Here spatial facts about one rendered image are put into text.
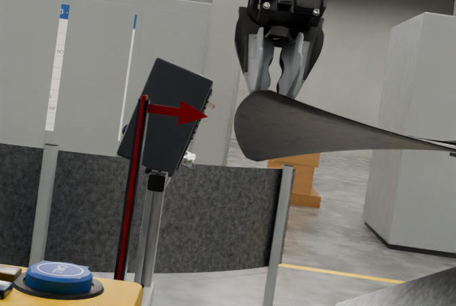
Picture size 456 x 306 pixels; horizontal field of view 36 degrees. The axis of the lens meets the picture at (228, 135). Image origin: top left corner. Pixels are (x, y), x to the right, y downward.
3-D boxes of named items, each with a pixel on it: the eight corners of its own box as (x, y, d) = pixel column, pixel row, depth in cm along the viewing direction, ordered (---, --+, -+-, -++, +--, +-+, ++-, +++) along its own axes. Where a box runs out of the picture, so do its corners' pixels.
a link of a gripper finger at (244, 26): (230, 68, 70) (240, -12, 72) (229, 74, 71) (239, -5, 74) (277, 74, 70) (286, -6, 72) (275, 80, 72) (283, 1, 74)
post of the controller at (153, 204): (150, 288, 121) (166, 174, 120) (133, 285, 121) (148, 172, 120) (151, 283, 124) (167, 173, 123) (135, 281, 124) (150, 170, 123)
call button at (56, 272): (83, 308, 41) (87, 279, 41) (15, 298, 41) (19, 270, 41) (95, 289, 45) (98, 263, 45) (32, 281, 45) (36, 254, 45)
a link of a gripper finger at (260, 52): (241, 104, 65) (253, 11, 67) (237, 121, 70) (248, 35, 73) (275, 108, 65) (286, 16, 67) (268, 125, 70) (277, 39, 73)
